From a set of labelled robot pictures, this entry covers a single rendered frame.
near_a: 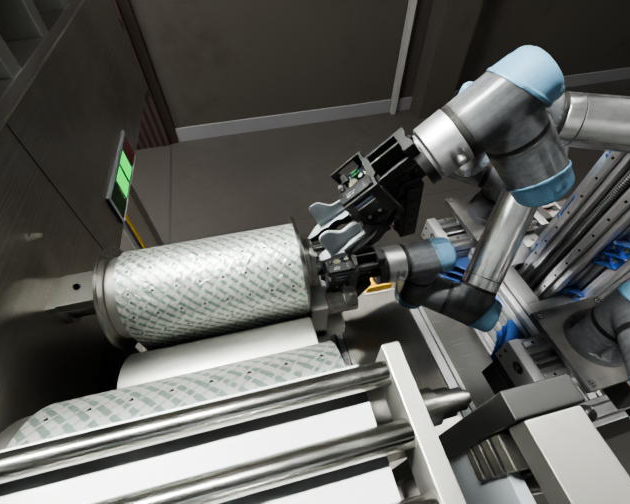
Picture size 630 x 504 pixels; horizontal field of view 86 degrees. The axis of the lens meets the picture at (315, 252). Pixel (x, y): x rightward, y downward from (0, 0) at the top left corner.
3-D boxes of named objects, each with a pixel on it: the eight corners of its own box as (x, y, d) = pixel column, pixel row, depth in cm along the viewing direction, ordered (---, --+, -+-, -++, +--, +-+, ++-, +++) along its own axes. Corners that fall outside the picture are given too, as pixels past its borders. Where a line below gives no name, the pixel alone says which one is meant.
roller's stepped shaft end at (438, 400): (470, 419, 31) (483, 409, 29) (410, 435, 30) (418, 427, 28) (453, 384, 33) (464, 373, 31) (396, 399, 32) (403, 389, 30)
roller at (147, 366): (326, 409, 51) (329, 383, 41) (150, 454, 47) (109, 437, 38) (308, 337, 58) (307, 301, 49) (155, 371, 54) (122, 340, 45)
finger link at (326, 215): (287, 213, 52) (334, 183, 48) (311, 229, 56) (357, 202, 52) (289, 229, 51) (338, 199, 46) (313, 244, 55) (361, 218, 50)
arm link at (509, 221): (583, 120, 70) (484, 328, 78) (527, 107, 73) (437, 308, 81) (610, 98, 59) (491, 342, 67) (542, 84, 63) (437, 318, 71)
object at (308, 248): (320, 277, 47) (309, 229, 49) (306, 280, 47) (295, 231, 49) (316, 290, 54) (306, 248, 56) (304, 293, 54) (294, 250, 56)
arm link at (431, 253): (451, 280, 72) (464, 255, 65) (403, 290, 70) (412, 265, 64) (434, 252, 77) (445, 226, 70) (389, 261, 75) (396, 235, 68)
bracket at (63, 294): (98, 306, 44) (90, 298, 42) (50, 315, 43) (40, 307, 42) (104, 275, 47) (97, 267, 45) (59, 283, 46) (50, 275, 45)
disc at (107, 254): (140, 366, 49) (86, 317, 37) (136, 367, 49) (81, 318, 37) (147, 284, 58) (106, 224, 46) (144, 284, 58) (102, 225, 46)
